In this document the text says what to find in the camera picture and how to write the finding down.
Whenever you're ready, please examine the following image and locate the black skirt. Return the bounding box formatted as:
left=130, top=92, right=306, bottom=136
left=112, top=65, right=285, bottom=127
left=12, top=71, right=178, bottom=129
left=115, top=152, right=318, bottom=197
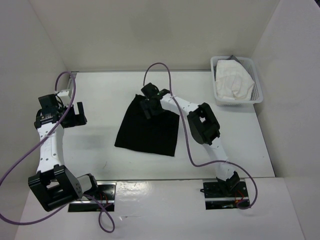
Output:
left=114, top=94, right=180, bottom=157

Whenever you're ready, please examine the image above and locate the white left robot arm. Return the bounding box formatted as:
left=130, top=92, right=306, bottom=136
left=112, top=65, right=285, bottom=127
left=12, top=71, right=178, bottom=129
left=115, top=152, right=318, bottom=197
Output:
left=28, top=89, right=100, bottom=212

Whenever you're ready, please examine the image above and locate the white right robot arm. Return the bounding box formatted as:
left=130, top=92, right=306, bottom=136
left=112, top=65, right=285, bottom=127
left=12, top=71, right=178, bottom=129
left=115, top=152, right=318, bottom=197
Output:
left=140, top=83, right=240, bottom=197

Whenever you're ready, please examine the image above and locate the white skirt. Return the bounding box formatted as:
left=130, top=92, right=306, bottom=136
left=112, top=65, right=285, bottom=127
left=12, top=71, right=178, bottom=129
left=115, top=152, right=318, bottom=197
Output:
left=215, top=60, right=255, bottom=101

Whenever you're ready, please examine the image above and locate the dark grey garment in basket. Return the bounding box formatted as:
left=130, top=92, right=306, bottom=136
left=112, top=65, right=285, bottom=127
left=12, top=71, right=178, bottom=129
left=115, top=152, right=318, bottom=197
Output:
left=227, top=55, right=240, bottom=63

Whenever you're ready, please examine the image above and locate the white plastic basket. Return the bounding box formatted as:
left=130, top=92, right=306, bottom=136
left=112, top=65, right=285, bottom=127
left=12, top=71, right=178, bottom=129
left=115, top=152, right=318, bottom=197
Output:
left=210, top=55, right=264, bottom=106

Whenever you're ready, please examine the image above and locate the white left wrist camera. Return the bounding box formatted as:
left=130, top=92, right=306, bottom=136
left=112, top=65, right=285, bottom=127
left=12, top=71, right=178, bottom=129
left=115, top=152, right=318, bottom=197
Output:
left=55, top=89, right=72, bottom=107

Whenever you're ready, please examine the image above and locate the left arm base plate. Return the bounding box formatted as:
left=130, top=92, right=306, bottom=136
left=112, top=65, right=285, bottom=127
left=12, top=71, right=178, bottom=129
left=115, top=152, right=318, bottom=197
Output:
left=68, top=181, right=117, bottom=213

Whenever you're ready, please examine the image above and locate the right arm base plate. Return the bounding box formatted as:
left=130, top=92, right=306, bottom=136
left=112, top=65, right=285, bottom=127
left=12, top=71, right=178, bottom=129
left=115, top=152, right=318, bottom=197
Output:
left=199, top=180, right=251, bottom=210

